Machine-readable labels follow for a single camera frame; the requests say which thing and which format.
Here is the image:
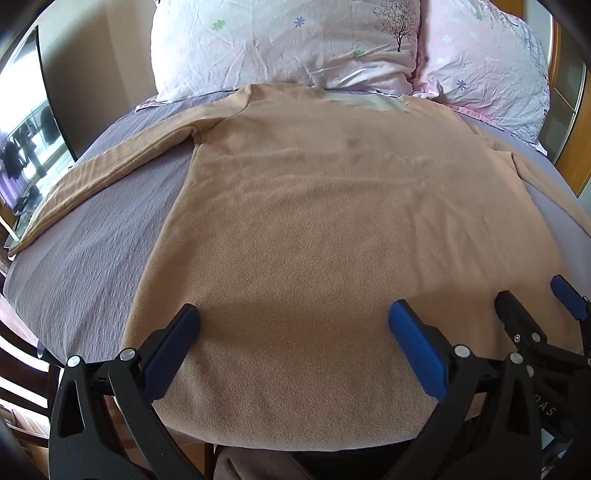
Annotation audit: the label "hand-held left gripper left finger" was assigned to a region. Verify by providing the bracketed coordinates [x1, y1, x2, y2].
[48, 303, 218, 480]

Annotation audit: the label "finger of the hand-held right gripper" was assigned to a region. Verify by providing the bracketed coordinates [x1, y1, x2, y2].
[550, 274, 591, 320]
[494, 290, 591, 371]

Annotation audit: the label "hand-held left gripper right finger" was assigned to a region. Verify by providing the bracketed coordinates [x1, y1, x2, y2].
[382, 299, 544, 480]

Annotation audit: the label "tan fleece long-sleeved shirt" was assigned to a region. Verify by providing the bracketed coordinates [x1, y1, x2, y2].
[8, 83, 587, 455]

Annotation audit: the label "person's dark trousers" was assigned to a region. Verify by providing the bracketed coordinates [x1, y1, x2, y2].
[215, 442, 419, 480]

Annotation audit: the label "dark wooden chair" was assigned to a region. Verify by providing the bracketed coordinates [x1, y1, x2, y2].
[0, 295, 66, 462]

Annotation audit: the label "wooden bed headboard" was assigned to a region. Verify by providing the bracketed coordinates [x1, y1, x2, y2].
[547, 18, 591, 200]

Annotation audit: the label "pink floral pillow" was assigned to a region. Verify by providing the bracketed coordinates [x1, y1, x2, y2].
[410, 0, 553, 156]

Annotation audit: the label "flat screen television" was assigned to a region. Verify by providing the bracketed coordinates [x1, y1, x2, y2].
[0, 25, 78, 219]

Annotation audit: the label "white floral pillow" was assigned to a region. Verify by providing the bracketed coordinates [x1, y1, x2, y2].
[150, 0, 423, 103]

